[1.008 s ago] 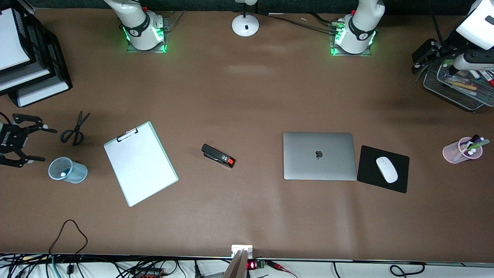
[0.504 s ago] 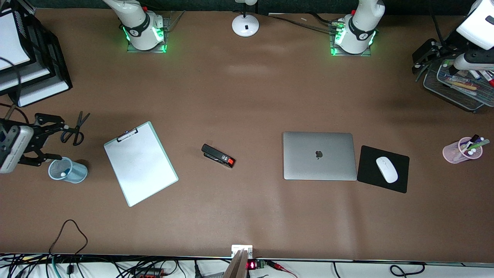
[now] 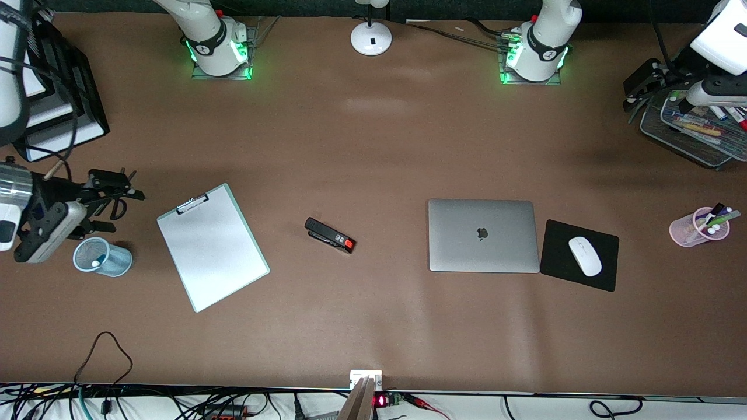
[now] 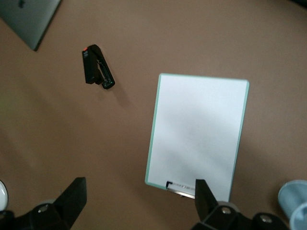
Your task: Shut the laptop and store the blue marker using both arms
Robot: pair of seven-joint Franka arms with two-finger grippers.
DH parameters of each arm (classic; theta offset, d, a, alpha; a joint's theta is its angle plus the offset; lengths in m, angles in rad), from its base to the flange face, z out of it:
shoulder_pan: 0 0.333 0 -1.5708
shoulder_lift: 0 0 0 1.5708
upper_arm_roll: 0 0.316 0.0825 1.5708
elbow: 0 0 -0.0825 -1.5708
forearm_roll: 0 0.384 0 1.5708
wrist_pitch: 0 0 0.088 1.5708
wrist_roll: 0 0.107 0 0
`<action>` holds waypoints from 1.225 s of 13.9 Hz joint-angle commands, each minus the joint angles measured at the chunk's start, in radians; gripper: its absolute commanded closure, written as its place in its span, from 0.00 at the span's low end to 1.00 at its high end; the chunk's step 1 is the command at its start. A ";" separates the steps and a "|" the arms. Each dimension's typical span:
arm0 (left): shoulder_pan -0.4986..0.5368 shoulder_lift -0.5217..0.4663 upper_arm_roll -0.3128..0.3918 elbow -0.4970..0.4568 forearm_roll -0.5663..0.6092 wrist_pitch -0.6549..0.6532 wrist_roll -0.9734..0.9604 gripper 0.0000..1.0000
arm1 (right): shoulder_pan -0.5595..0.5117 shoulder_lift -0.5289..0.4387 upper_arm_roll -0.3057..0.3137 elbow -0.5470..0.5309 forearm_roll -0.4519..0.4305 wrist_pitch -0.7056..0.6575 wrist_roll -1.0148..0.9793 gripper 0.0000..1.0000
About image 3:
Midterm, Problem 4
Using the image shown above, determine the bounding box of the black and red stapler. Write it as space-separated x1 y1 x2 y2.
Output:
304 217 357 255

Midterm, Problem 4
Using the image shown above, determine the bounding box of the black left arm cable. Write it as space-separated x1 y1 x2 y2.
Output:
647 0 692 79

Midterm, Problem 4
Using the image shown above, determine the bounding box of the green marker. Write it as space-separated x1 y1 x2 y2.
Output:
706 211 741 229

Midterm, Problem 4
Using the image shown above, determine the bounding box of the wooden post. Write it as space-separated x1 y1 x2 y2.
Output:
337 376 377 420

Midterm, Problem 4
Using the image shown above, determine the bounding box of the red wire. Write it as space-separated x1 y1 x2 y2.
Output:
403 393 451 420

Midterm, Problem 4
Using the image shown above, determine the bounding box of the white bracket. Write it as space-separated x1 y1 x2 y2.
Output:
350 369 383 390

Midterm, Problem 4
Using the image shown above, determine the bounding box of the black looped cable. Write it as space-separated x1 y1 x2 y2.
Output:
74 331 134 387

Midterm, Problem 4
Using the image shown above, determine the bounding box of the white paper sheet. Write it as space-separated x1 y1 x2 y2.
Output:
22 55 48 101

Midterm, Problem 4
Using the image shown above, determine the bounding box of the white round lamp base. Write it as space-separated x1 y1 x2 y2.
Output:
350 0 393 57

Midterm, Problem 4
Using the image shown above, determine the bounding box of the grey metal mesh tray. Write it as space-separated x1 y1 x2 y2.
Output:
640 87 747 170

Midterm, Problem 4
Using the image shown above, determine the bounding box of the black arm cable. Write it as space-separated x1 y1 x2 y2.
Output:
0 12 81 181
647 0 692 79

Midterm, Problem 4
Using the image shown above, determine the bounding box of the black stacked letter tray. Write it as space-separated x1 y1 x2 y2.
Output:
12 12 110 163

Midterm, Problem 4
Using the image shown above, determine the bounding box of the black mouse pad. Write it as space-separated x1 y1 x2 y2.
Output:
540 219 620 293

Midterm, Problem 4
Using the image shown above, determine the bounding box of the pink mesh pen cup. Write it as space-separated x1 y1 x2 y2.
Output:
669 207 731 248

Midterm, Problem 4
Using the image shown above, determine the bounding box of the silver laptop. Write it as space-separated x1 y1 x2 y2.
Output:
428 199 540 274

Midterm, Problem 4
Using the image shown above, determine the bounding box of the black coiled cable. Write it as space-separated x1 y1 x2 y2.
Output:
588 397 644 418

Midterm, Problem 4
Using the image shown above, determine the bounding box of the yellow marker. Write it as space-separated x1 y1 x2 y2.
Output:
676 121 725 138

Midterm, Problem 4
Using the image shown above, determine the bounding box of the white marker black cap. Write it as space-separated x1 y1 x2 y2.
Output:
698 203 726 229

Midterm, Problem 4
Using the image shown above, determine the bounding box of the blue mesh pen cup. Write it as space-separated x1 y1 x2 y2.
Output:
72 236 133 278

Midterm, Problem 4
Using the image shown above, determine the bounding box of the black cable bundle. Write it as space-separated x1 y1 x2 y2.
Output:
403 19 509 51

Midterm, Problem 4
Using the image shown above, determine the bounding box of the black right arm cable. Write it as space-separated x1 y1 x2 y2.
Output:
0 12 81 181

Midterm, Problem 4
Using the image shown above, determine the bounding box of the white clipboard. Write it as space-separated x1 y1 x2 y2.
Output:
156 183 270 313

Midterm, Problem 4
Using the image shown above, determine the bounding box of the white computer mouse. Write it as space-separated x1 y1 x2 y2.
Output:
568 236 602 277

